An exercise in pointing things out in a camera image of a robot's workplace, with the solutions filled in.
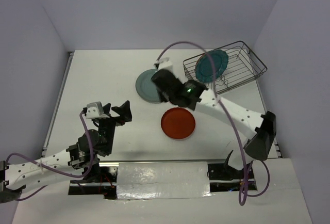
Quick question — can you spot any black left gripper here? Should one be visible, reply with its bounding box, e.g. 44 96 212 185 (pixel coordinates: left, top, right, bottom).
99 100 133 154

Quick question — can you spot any light blue round plate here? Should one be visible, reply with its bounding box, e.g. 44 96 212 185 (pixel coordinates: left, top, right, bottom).
135 69 161 104

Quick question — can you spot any orange fluted plate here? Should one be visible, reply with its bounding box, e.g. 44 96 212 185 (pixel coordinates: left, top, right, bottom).
160 107 196 140

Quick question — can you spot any teal scalloped ornate plate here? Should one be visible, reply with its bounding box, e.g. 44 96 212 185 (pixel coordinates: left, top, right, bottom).
195 50 229 83

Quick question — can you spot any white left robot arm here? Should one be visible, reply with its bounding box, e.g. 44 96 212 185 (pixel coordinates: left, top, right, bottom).
1 101 133 203

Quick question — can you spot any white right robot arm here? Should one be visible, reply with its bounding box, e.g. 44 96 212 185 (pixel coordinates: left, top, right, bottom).
151 69 276 178

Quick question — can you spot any silver taped base cover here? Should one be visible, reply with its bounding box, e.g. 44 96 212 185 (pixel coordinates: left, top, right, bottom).
117 162 211 200

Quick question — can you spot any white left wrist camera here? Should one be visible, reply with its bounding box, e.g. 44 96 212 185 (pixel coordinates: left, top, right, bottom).
86 102 107 119

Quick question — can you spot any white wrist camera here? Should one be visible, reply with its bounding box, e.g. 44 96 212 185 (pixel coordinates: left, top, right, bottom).
86 102 107 119
154 57 173 72

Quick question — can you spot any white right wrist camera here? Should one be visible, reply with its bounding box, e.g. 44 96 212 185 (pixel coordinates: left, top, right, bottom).
154 57 173 72

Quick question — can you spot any aluminium table frame rail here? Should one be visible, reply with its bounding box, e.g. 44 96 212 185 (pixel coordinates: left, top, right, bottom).
42 51 74 157

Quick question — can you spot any grey wire dish rack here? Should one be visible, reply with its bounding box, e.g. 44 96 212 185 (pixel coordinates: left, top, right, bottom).
183 40 268 94

